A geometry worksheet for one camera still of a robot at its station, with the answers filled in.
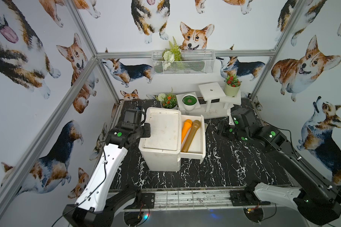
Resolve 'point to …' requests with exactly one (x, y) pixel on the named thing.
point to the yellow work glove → (206, 125)
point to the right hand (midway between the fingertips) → (212, 128)
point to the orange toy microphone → (186, 126)
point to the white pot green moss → (189, 101)
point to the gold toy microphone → (190, 139)
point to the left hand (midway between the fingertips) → (148, 125)
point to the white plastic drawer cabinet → (161, 152)
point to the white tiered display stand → (211, 102)
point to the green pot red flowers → (232, 86)
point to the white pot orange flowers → (169, 100)
